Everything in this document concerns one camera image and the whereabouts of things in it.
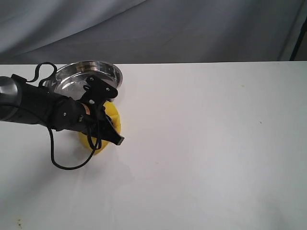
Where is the stainless steel round pan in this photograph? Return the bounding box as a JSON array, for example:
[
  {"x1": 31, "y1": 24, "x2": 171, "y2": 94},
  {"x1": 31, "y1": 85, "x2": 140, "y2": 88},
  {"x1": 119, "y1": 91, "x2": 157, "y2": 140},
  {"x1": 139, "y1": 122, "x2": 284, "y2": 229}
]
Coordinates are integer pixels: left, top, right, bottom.
[{"x1": 44, "y1": 60, "x2": 123, "y2": 100}]

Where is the grey backdrop cloth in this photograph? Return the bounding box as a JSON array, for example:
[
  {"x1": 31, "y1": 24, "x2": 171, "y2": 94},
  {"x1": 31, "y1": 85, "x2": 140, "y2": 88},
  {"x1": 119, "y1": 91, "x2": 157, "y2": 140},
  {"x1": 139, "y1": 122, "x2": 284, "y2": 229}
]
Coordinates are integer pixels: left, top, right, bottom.
[{"x1": 0, "y1": 0, "x2": 307, "y2": 64}]

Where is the black stand pole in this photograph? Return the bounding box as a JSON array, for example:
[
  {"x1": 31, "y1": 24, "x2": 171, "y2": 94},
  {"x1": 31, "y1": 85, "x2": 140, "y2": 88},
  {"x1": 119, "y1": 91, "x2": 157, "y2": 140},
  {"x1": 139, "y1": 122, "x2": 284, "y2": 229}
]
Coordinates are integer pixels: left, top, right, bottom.
[{"x1": 289, "y1": 19, "x2": 307, "y2": 61}]

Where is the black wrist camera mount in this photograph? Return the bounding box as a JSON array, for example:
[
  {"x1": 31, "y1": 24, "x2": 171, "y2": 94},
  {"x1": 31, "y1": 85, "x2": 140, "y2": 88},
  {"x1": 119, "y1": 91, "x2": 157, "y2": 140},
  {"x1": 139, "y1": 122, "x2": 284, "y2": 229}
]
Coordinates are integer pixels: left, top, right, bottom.
[{"x1": 79, "y1": 75, "x2": 118, "y2": 106}]

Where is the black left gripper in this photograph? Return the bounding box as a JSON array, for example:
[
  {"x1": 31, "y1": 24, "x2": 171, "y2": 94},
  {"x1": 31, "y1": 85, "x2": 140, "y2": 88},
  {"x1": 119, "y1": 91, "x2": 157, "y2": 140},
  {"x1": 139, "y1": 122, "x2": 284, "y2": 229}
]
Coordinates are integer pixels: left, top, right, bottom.
[{"x1": 14, "y1": 91, "x2": 125, "y2": 146}]

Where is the yellow sponge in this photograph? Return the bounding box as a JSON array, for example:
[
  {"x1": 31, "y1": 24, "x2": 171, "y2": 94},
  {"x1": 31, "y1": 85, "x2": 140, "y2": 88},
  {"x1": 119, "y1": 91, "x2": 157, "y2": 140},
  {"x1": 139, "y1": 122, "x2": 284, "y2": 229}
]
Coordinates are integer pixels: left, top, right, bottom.
[{"x1": 78, "y1": 102, "x2": 121, "y2": 155}]

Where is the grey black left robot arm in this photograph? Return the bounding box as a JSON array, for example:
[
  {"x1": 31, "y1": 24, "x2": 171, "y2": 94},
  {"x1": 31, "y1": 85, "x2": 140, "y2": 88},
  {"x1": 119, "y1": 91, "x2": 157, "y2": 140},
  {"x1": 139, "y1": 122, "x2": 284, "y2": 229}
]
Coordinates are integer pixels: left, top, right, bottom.
[{"x1": 0, "y1": 74, "x2": 124, "y2": 145}]

